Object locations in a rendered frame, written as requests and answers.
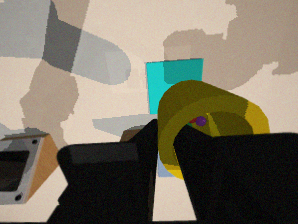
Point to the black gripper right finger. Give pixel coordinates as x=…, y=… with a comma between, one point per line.
x=203, y=158

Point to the purple marble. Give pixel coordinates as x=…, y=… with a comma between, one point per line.
x=201, y=121

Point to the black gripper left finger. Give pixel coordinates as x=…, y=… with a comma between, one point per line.
x=135, y=159

